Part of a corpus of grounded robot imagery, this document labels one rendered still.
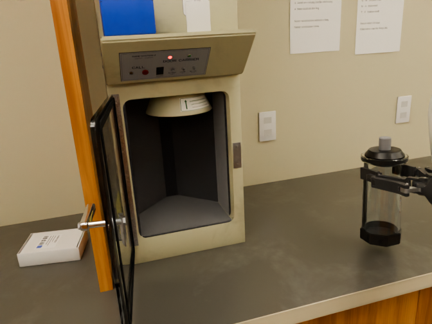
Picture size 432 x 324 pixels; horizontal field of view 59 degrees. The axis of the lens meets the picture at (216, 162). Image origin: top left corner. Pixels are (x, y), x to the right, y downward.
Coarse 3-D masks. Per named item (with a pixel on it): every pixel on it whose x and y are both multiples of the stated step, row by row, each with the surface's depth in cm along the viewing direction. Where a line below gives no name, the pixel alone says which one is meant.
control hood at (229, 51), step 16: (192, 32) 78; (208, 32) 79; (224, 32) 79; (240, 32) 80; (112, 48) 75; (128, 48) 76; (144, 48) 77; (160, 48) 78; (176, 48) 79; (224, 48) 83; (240, 48) 84; (112, 64) 79; (208, 64) 86; (224, 64) 88; (240, 64) 89; (112, 80) 83; (144, 80) 86; (160, 80) 88
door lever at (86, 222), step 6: (90, 204) 73; (90, 210) 71; (84, 216) 68; (90, 216) 69; (78, 222) 66; (84, 222) 66; (90, 222) 66; (96, 222) 66; (102, 222) 66; (78, 228) 66; (84, 228) 66
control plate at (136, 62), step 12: (192, 48) 81; (204, 48) 81; (120, 60) 79; (132, 60) 79; (144, 60) 80; (156, 60) 81; (168, 60) 82; (180, 60) 83; (192, 60) 84; (204, 60) 85; (120, 72) 82; (168, 72) 85; (180, 72) 86; (192, 72) 87; (204, 72) 88
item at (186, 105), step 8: (168, 96) 95; (176, 96) 95; (184, 96) 96; (192, 96) 96; (200, 96) 98; (152, 104) 98; (160, 104) 96; (168, 104) 95; (176, 104) 95; (184, 104) 95; (192, 104) 96; (200, 104) 97; (208, 104) 101; (152, 112) 97; (160, 112) 96; (168, 112) 95; (176, 112) 95; (184, 112) 95; (192, 112) 96; (200, 112) 97
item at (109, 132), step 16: (96, 112) 63; (112, 112) 82; (112, 128) 79; (96, 144) 58; (112, 144) 76; (96, 160) 59; (112, 160) 74; (112, 176) 71; (112, 192) 69; (128, 224) 90; (112, 240) 63; (128, 240) 87; (112, 256) 64; (128, 256) 83; (128, 272) 80; (128, 288) 78
